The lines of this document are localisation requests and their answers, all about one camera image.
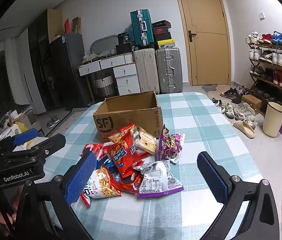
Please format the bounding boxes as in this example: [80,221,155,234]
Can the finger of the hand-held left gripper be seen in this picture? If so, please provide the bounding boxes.
[0,129,38,156]
[0,134,67,167]

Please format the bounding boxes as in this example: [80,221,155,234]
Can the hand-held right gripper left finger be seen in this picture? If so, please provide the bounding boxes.
[14,152,98,240]

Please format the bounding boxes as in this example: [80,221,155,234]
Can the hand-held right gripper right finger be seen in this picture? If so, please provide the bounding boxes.
[197,151,280,240]

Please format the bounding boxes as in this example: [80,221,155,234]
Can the orange white stick snack bag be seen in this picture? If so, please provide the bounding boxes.
[80,165,122,207]

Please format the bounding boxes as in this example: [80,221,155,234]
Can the blue cookie packet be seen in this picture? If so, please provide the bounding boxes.
[98,155,118,173]

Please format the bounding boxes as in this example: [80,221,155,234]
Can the red white snack packet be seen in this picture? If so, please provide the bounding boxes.
[83,142,113,161]

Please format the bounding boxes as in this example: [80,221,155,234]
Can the red chips bag blue label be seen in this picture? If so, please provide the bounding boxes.
[107,124,144,178]

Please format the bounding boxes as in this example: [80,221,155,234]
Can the red chocolate pie packet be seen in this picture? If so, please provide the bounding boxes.
[111,170,141,194]

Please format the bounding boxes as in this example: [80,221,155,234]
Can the purple snack bag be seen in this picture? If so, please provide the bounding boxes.
[159,125,186,164]

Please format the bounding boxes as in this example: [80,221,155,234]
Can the purple-edged white snack packet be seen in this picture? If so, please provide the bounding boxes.
[133,160,184,199]

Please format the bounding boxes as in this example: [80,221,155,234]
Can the clear cream cake packet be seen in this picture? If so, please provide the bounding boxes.
[133,126,158,155]

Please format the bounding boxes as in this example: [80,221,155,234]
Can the brown cardboard box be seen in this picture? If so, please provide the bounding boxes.
[93,91,164,143]

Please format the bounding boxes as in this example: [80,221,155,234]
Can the yellow bottle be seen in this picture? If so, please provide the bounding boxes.
[13,121,29,134]

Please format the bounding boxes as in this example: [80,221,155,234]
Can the teal checked tablecloth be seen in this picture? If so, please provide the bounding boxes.
[35,92,282,240]

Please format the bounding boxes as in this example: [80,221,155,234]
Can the beige slippers pair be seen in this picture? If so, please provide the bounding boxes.
[233,120,256,138]

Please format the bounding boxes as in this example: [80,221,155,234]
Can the scattered sneakers group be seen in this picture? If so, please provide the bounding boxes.
[210,86,257,124]

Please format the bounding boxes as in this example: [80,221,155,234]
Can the black refrigerator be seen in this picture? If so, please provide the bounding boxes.
[49,33,92,111]

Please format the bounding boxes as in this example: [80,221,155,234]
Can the black wardrobe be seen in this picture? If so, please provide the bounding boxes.
[28,9,65,117]

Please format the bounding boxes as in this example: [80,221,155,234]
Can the cream waste bin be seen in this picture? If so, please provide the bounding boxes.
[263,101,282,138]

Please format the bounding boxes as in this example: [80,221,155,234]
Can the woven laundry basket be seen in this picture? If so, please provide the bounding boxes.
[95,74,117,97]

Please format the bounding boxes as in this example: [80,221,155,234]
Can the small brown carton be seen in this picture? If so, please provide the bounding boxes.
[241,94,262,110]

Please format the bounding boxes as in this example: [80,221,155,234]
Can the grey door mat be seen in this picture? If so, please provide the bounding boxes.
[201,84,219,93]

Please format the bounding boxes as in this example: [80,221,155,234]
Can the plastic bag with goods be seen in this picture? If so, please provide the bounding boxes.
[82,52,99,64]

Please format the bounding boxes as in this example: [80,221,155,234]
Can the white desk with drawers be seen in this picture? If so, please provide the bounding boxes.
[78,52,141,96]

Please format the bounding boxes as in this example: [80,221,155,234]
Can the brown cardboard sheet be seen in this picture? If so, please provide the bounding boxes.
[47,9,63,43]

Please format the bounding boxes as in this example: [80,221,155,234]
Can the silver suitcase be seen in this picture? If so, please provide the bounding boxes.
[155,47,183,94]

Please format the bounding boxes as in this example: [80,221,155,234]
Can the brown paper bag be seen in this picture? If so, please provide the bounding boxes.
[71,17,82,34]

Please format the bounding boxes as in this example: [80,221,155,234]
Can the black case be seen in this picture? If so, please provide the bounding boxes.
[115,44,134,55]

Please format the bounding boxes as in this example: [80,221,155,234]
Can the beige suitcase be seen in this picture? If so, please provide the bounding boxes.
[133,47,160,94]

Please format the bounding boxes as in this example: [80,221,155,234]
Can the black carton white label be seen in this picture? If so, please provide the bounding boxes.
[117,32,132,46]

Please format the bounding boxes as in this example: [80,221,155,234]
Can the shoe rack with shoes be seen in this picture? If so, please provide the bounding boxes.
[246,31,282,100]

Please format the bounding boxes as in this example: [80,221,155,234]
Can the yellow black shoe box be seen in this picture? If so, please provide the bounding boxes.
[156,40,177,49]

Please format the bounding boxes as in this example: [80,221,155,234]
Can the yellow wooden door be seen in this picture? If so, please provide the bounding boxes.
[173,0,232,86]

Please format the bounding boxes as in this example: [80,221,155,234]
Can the teal suitcase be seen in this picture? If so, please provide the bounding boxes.
[130,9,155,48]

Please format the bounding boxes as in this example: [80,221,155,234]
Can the red black shoe box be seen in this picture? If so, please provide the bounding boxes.
[152,26,171,34]

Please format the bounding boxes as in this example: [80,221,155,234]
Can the grey curved frame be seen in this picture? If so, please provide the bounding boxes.
[90,36,119,56]

